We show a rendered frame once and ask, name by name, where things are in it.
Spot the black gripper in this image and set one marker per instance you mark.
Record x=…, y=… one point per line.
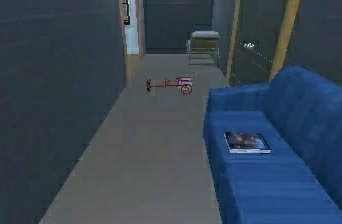
x=186, y=89

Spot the white room door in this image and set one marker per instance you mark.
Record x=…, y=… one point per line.
x=132, y=36

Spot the dark cover book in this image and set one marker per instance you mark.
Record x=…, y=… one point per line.
x=245, y=141

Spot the blue sofa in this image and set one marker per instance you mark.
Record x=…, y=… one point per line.
x=279, y=186

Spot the metal frame chair pale cushion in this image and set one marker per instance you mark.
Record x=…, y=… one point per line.
x=205, y=35

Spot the dark room door yellow frame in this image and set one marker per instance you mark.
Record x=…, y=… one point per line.
x=259, y=26

